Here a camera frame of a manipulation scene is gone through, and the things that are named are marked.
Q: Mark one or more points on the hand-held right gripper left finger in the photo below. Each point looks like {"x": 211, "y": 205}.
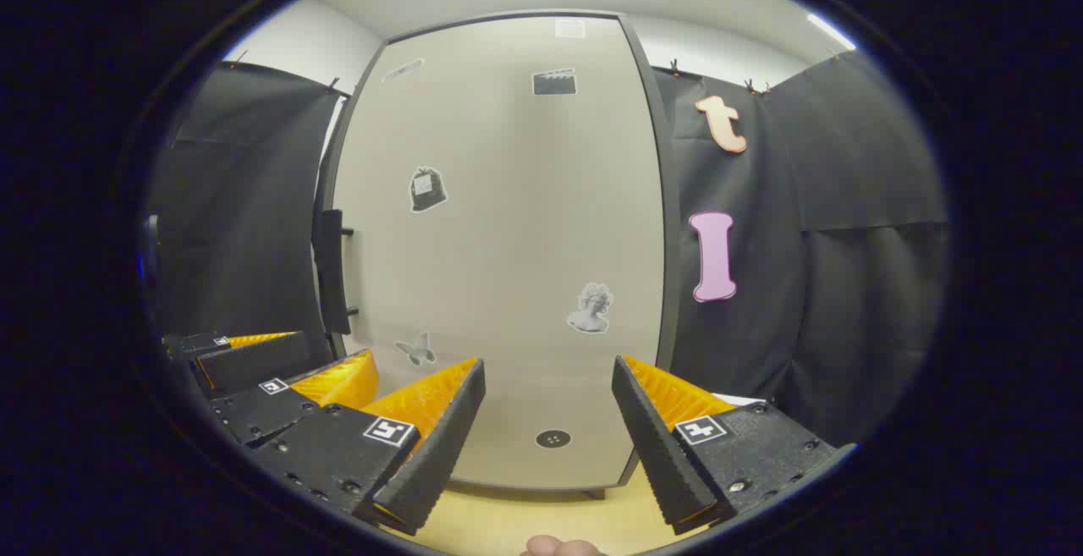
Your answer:
{"x": 440, "y": 454}

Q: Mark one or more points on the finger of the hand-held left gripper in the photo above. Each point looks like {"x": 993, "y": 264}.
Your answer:
{"x": 254, "y": 361}
{"x": 254, "y": 414}

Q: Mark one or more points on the black backdrop cloth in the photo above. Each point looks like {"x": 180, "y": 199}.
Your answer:
{"x": 846, "y": 302}
{"x": 237, "y": 226}

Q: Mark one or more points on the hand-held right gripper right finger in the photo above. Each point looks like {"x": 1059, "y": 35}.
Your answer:
{"x": 656, "y": 446}

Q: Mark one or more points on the dark grey cabinet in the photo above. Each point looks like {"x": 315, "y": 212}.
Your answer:
{"x": 670, "y": 243}

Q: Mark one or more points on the grey cabinet door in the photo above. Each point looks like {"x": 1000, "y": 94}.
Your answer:
{"x": 508, "y": 243}

